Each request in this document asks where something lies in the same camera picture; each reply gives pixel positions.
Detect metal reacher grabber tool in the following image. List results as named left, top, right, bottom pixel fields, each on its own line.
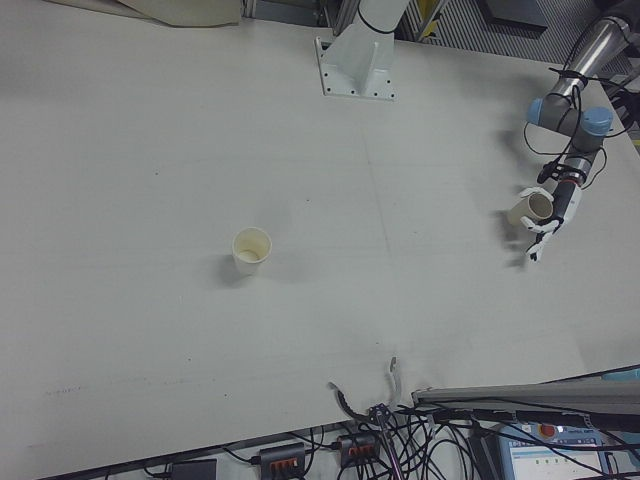
left=327, top=356, right=404, bottom=480

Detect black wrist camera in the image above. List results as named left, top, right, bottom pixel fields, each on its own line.
left=537, top=160, right=565, bottom=185

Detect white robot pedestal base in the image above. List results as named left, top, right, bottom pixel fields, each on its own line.
left=313, top=0, right=399, bottom=103

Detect beige paper cup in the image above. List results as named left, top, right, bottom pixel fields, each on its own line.
left=505, top=192, right=556, bottom=229

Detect white paper cup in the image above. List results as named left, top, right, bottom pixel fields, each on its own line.
left=231, top=227, right=273, bottom=278

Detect black flat box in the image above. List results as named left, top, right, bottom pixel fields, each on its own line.
left=169, top=458, right=219, bottom=480

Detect black orange power strip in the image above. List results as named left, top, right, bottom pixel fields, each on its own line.
left=335, top=433, right=380, bottom=464
left=258, top=441, right=309, bottom=476

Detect tangled black cables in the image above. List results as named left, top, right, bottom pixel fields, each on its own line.
left=299, top=394, right=501, bottom=480

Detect beige cloth sheet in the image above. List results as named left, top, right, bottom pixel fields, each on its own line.
left=113, top=0, right=247, bottom=29

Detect aluminium profile post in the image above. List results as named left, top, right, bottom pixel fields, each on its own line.
left=410, top=367, right=640, bottom=434

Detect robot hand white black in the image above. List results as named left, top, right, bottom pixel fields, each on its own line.
left=517, top=180, right=584, bottom=263

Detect teach pendant with red button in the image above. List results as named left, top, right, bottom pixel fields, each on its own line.
left=469, top=418, right=640, bottom=480

